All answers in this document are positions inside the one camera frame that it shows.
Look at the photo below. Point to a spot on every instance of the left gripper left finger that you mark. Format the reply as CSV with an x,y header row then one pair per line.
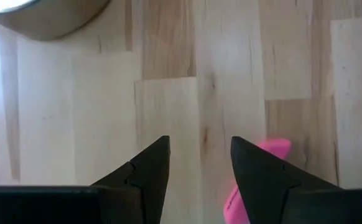
x,y
146,174

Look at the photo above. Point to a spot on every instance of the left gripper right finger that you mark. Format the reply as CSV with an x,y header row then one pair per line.
x,y
258,180

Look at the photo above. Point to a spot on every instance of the pink eraser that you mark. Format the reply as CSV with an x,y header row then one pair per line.
x,y
277,147

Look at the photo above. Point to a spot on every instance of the table lamp white shade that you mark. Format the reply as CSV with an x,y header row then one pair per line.
x,y
59,21

